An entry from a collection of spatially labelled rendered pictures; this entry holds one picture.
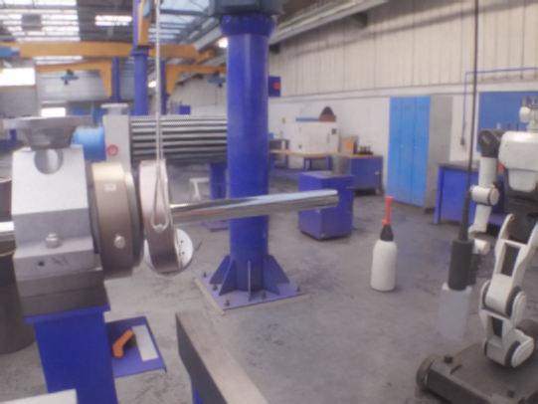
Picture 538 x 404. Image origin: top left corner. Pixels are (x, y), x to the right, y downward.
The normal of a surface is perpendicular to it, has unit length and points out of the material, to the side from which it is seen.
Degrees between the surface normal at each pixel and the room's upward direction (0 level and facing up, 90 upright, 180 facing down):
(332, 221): 90
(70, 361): 90
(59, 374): 90
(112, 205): 63
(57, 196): 45
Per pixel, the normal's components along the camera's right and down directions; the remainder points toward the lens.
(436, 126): 0.42, 0.18
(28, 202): 0.31, -0.56
